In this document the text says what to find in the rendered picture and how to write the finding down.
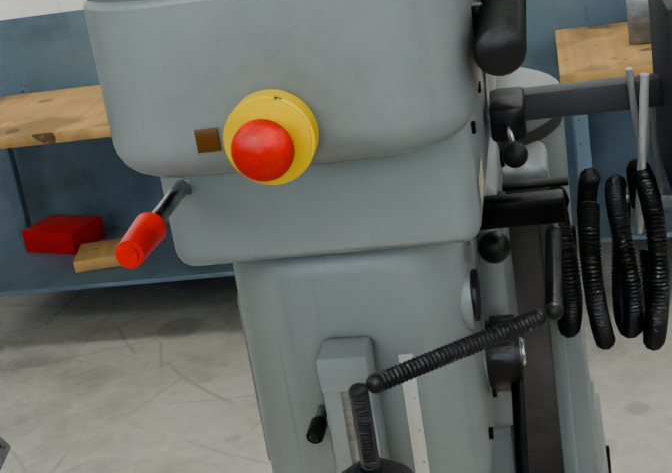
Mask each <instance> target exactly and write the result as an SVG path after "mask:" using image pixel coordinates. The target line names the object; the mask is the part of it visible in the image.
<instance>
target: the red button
mask: <svg viewBox="0 0 672 473"><path fill-rule="evenodd" d="M294 153H295V150H294V144H293V140H292V138H291V136H290V134H289V133H288V132H287V131H286V129H285V128H283V127H282V126H281V125H279V124H278V123H276V122H274V121H271V120H267V119H256V120H252V121H249V122H247V123H245V124H244V125H242V126H241V127H240V128H239V129H238V131H237V132H236V133H235V135H234V137H233V139H232V142H231V156H232V160H233V162H234V164H235V166H236V167H237V169H238V170H239V171H240V172H241V173H242V174H243V175H245V176H246V177H248V178H250V179H252V180H255V181H259V182H269V181H273V180H276V179H278V178H280V177H281V176H283V175H284V174H285V173H286V172H287V171H288V169H289V168H290V166H291V164H292V162H293V159H294Z"/></svg>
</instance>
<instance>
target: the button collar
mask: <svg viewBox="0 0 672 473"><path fill-rule="evenodd" d="M256 119H267V120H271V121H274V122H276V123H278V124H279V125H281V126H282V127H283V128H285V129H286V131H287V132H288V133H289V134H290V136H291V138H292V140H293V144H294V150H295V153H294V159H293V162H292V164H291V166H290V168H289V169H288V171H287V172H286V173H285V174H284V175H283V176H281V177H280V178H278V179H276V180H273V181H269V182H259V181H255V180H252V179H250V178H248V177H246V176H245V175H243V174H242V173H241V172H240V171H239V170H238V169H237V167H236V166H235V164H234V162H233V160H232V156H231V142H232V139H233V137H234V135H235V133H236V132H237V131H238V129H239V128H240V127H241V126H242V125H244V124H245V123H247V122H249V121H252V120H256ZM318 141H319V131H318V125H317V122H316V119H315V117H314V115H313V113H312V111H311V110H310V109H309V107H308V106H307V105H306V104H305V103H304V102H303V101H302V100H301V99H299V98H298V97H296V96H295V95H293V94H291V93H288V92H285V91H282V90H276V89H265V90H260V91H257V92H254V93H252V94H250V95H248V96H247V97H245V98H244V99H243V100H242V101H241V102H240V103H239V104H238V105H237V106H236V107H235V109H234V110H233V111H232V112H231V114H230V115H229V117H228V119H227V121H226V124H225V127H224V133H223V142H224V148H225V152H226V154H227V157H228V159H229V160H230V162H231V164H232V165H233V166H234V168H235V169H236V170H237V171H238V172H239V173H241V174H242V175H243V176H245V177H246V178H248V179H250V180H252V181H254V182H257V183H260V184H264V185H279V184H284V183H287V182H290V181H292V180H294V179H295V178H297V177H298V176H300V175H301V174H302V173H303V172H304V171H305V170H306V169H307V167H308V166H309V164H310V162H311V160H312V158H313V156H314V154H315V152H316V149H317V146H318Z"/></svg>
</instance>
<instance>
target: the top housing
mask: <svg viewBox="0 0 672 473"><path fill-rule="evenodd" d="M472 2H481V0H86V1H85V2H84V5H83V9H84V13H85V18H86V23H87V27H88V32H89V36H90V41H91V45H92V50H93V55H94V59H95V64H96V68H97V73H98V77H99V82H100V86H101V91H102V96H103V100H104V105H105V109H106V114H107V118H108V123H109V128H110V132H111V137H112V141H113V145H114V148H115V150H116V153H117V154H118V156H119V157H120V158H121V159H122V160H123V162H124V163H125V164H126V165H127V166H129V167H130V168H132V169H134V170H135V171H138V172H140V173H143V174H147V175H152V176H158V177H188V176H198V175H208V174H217V173H227V172H236V171H237V170H236V169H235V168H234V166H233V165H232V164H231V162H230V160H229V159H228V157H227V154H226V152H225V148H224V142H223V133H224V127H225V124H226V121H227V119H228V117H229V115H230V114H231V112H232V111H233V110H234V109H235V107H236V106H237V105H238V104H239V103H240V102H241V101H242V100H243V99H244V98H245V97H247V96H248V95H250V94H252V93H254V92H257V91H260V90H265V89H276V90H282V91H285V92H288V93H291V94H293V95H295V96H296V97H298V98H299V99H301V100H302V101H303V102H304V103H305V104H306V105H307V106H308V107H309V109H310V110H311V111H312V113H313V115H314V117H315V119H316V122H317V125H318V131H319V141H318V146H317V149H316V152H315V154H314V156H313V158H312V160H311V162H310V164H313V163H323V162H333V161H342V160H352V159H361V158H371V157H381V156H389V155H397V154H402V153H407V152H412V151H416V150H420V149H424V148H427V147H430V146H433V145H435V144H438V143H440V142H442V141H444V140H446V139H448V138H450V137H451V136H453V135H455V134H457V133H458V132H459V131H460V130H461V129H463V128H464V126H465V125H466V124H467V123H468V122H469V120H470V119H471V116H472V114H473V112H474V109H475V106H476V100H477V93H478V85H479V78H480V71H481V68H479V67H478V65H477V64H476V62H475V60H474V57H473V43H474V37H475V36H474V27H473V19H472V10H471V3H472ZM208 128H218V133H219V139H220V144H221V149H222V150H221V151H217V152H207V153H198V149H197V144H196V139H195V134H194V130H199V129H208Z"/></svg>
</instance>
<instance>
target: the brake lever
mask: <svg viewBox="0 0 672 473"><path fill-rule="evenodd" d="M191 193H192V190H191V185H190V180H189V179H180V180H178V181H176V183H175V184H174V185H173V186H172V188H171V189H170V190H169V191H168V193H167V194H166V195H165V196H164V198H163V199H162V200H161V201H160V203H159V204H158V205H157V206H156V208H155V209H154V210H153V211H152V213H151V212H145V213H142V214H140V215H139V216H137V218H136V219H135V220H134V222H133V223H132V225H131V226H130V228H129V229H128V231H127V232H126V234H125V235H124V237H123V238H122V240H121V241H120V243H119V244H118V246H117V248H116V250H115V257H116V259H117V261H118V262H119V264H121V265H122V266H123V267H126V268H136V267H138V266H139V265H140V264H141V263H142V262H143V261H144V260H145V259H146V258H147V257H148V256H149V254H150V253H151V252H152V251H153V250H154V249H155V248H156V247H157V246H158V245H159V243H160V242H161V241H162V240H163V239H164V238H165V236H166V232H167V228H166V224H165V222H166V221H167V219H168V218H169V217H170V215H171V214H172V213H173V211H174V210H175V209H176V208H177V206H178V205H179V204H180V202H181V201H182V200H183V198H184V197H185V196H186V194H191Z"/></svg>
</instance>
